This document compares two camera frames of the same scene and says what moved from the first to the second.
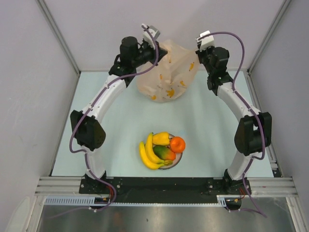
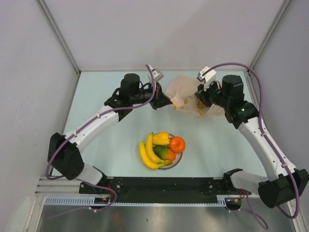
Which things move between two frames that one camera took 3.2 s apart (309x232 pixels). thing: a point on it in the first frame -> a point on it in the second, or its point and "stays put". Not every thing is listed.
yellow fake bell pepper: [161, 138] stays put
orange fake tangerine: [177, 144] stays put
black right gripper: [200, 53] -> [203, 94]
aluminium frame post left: [56, 29] stays put
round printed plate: [178, 158] stays put
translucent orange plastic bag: [175, 68] -> [181, 90]
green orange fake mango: [163, 152] stays put
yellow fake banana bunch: [148, 155] stays put
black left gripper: [161, 52] -> [160, 100]
